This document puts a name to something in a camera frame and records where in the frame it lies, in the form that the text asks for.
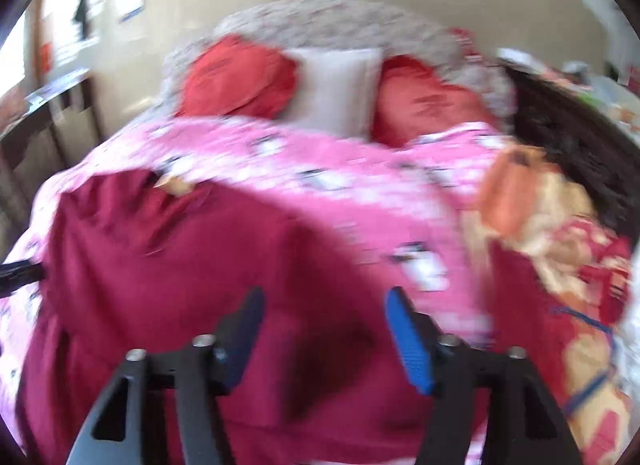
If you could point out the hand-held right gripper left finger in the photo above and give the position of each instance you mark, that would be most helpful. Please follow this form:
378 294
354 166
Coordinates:
246 330

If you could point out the red heart-shaped ruffled pillow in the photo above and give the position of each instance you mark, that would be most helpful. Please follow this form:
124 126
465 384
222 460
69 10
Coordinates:
235 77
430 105

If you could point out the dark wooden side desk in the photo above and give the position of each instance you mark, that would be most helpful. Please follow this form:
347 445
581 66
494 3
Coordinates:
45 100

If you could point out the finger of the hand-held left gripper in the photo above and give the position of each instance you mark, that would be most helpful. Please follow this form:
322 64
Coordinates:
20 275

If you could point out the dark cloth hanging on wall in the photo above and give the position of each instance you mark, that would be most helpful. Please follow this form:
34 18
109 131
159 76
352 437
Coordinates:
81 12

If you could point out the clutter of small items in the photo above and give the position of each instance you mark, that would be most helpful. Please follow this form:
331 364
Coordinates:
590 80

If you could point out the small red wall sign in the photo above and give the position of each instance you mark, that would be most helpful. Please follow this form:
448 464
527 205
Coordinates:
46 56

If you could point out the white square pillow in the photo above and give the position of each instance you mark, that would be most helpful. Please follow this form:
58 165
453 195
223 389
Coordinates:
332 90

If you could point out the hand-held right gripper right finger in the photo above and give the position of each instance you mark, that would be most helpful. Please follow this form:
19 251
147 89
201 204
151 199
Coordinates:
407 335

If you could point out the orange and red floral blanket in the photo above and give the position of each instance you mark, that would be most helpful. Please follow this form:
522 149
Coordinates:
550 245

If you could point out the long floral bolster pillow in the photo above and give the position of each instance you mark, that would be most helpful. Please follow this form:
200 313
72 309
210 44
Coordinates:
340 22

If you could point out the pink penguin print blanket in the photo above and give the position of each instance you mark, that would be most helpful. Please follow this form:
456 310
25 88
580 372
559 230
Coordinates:
350 185

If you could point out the maroon fleece garment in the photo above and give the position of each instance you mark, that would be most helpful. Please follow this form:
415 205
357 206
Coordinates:
175 255

